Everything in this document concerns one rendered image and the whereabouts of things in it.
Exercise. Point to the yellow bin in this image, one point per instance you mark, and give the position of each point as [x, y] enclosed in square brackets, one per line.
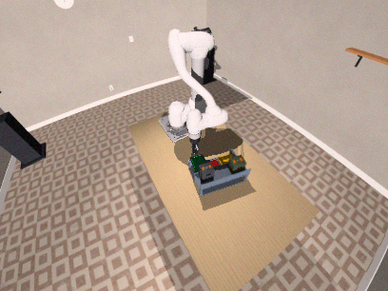
[224, 159]

